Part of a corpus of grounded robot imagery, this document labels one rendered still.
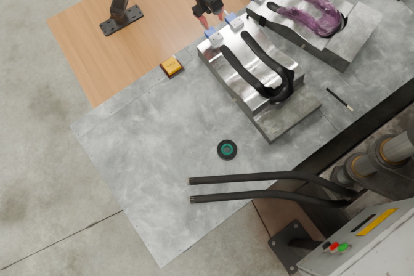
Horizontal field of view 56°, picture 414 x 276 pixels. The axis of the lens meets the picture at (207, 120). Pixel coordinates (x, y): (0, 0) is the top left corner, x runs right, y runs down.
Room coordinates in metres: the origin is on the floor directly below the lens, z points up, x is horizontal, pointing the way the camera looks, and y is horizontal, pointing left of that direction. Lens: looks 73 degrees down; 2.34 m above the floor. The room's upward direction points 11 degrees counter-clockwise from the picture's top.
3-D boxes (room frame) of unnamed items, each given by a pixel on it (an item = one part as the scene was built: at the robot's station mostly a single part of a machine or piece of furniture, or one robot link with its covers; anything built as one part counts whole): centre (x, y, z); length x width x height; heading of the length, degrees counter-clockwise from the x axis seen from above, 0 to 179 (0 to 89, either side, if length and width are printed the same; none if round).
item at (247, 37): (0.61, -0.24, 0.92); 0.35 x 0.16 x 0.09; 25
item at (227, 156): (0.32, -0.06, 0.82); 0.08 x 0.08 x 0.04
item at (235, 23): (0.87, -0.18, 0.89); 0.13 x 0.05 x 0.05; 25
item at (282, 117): (0.59, -0.24, 0.87); 0.50 x 0.26 x 0.14; 25
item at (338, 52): (0.82, -0.53, 0.86); 0.50 x 0.26 x 0.11; 43
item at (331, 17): (0.82, -0.52, 0.90); 0.26 x 0.18 x 0.08; 43
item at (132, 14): (1.01, 0.29, 0.84); 0.20 x 0.07 x 0.08; 110
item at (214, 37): (0.82, -0.08, 0.89); 0.13 x 0.05 x 0.05; 25
